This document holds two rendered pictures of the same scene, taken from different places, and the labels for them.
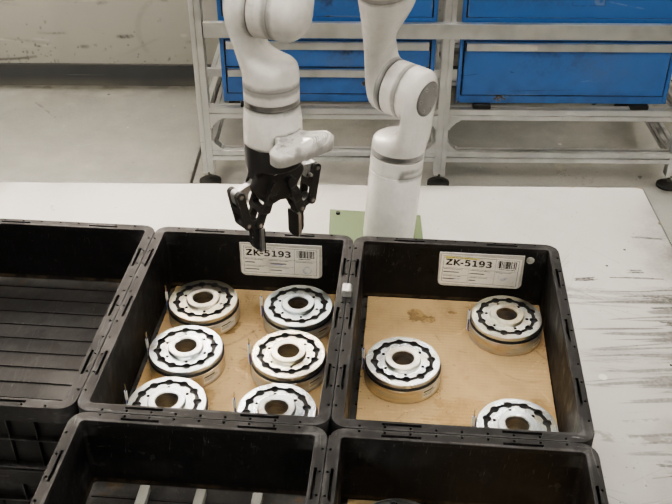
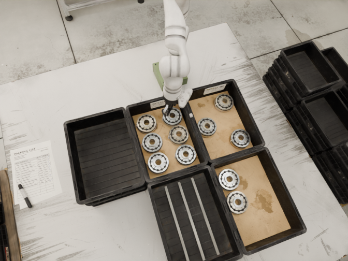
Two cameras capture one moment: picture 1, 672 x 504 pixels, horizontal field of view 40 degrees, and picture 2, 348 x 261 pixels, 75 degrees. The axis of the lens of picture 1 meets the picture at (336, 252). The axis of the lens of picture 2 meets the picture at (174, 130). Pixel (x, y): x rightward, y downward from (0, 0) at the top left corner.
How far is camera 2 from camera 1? 0.74 m
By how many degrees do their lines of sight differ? 38
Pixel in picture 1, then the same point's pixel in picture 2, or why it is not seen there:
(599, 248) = (223, 51)
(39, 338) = (106, 149)
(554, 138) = not seen: outside the picture
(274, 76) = (178, 85)
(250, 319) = (159, 121)
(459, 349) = (215, 113)
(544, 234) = (208, 49)
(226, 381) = (164, 145)
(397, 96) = not seen: hidden behind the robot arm
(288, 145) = (183, 100)
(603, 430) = not seen: hidden behind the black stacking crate
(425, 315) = (202, 104)
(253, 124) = (170, 96)
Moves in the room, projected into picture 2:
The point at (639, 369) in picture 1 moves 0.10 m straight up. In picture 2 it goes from (245, 92) to (251, 84)
